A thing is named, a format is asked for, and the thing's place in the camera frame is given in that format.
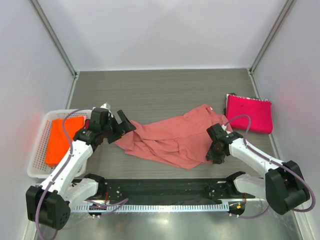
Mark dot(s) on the salmon pink t shirt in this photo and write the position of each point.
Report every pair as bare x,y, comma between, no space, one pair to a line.
180,141

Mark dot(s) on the orange t shirt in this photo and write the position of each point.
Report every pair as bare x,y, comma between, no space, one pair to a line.
58,144

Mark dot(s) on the right aluminium frame post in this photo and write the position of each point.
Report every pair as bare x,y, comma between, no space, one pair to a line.
284,12

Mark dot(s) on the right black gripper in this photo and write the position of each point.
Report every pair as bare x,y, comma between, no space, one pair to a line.
210,155

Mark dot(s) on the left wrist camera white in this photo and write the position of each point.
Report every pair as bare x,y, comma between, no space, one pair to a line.
107,106

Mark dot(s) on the striped folded shirt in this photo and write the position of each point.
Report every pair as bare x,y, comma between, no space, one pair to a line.
247,98

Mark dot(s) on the folded magenta t shirt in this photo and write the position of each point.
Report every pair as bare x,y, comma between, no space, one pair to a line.
242,112

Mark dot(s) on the magenta shirt in basket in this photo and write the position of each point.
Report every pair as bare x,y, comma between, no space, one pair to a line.
86,123

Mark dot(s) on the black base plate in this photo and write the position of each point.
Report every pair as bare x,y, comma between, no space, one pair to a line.
172,191

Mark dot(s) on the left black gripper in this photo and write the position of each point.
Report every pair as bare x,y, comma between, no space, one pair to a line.
125,126

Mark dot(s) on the aluminium frame post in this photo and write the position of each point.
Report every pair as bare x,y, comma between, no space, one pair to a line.
52,35
284,12

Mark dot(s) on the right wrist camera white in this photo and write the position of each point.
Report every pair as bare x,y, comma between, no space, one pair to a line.
226,127

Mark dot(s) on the white plastic basket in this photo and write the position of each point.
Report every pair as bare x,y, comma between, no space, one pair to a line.
37,168

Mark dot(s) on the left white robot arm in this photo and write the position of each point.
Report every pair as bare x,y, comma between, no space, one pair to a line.
51,202

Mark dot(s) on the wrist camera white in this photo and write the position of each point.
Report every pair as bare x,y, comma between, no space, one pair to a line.
107,106
226,127

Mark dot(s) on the left aluminium frame post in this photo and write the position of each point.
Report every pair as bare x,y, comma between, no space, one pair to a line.
52,35

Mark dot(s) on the slotted cable duct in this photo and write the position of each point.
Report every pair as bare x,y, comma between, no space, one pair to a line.
88,208

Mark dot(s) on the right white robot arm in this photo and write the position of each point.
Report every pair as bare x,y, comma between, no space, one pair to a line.
281,184

